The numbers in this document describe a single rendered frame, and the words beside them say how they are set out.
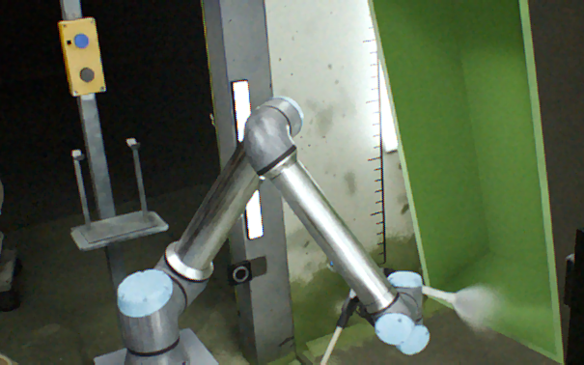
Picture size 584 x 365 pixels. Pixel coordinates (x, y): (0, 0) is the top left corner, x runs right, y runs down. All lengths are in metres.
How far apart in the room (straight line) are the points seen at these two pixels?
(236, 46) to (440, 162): 0.84
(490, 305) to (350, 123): 0.96
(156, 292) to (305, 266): 1.17
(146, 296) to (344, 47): 1.37
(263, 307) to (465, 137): 1.08
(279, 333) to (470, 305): 0.97
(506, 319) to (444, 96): 0.78
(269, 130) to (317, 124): 1.16
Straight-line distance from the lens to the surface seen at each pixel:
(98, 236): 2.60
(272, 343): 3.04
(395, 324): 1.73
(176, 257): 2.01
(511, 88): 2.40
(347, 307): 2.19
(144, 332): 1.93
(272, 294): 2.93
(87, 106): 2.65
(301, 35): 2.70
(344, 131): 2.86
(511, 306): 2.42
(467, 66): 2.49
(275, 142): 1.63
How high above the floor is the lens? 1.77
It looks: 20 degrees down
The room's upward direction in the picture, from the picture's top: 5 degrees counter-clockwise
